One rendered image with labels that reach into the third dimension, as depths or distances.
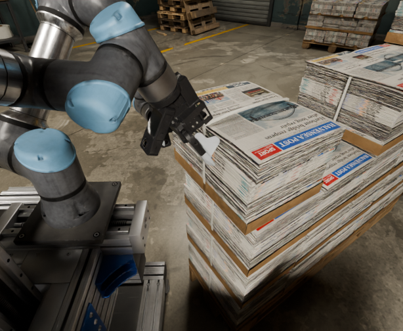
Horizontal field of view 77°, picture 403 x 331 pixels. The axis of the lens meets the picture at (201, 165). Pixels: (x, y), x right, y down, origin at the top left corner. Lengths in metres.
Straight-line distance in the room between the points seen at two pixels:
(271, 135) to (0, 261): 0.63
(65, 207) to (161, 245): 1.01
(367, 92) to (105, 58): 0.85
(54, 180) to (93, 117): 0.34
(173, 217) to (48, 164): 1.24
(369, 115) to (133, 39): 0.84
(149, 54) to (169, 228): 1.40
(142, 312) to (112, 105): 1.01
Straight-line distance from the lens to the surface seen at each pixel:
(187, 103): 0.53
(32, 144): 0.69
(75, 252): 0.84
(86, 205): 0.75
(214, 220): 0.86
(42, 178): 0.69
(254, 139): 0.57
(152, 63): 0.45
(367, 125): 1.07
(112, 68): 0.38
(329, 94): 1.11
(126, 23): 0.43
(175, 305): 1.48
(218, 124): 0.63
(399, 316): 1.76
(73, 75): 0.40
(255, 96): 0.79
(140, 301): 1.29
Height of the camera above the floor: 1.37
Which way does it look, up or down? 39 degrees down
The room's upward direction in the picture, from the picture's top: straight up
